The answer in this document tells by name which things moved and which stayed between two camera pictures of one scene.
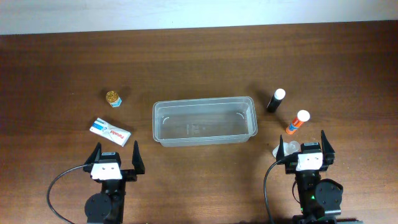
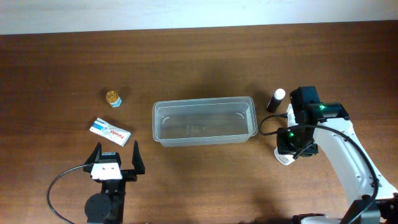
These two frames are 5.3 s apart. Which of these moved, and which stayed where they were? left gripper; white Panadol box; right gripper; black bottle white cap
Moved: right gripper
Stayed: white Panadol box; left gripper; black bottle white cap
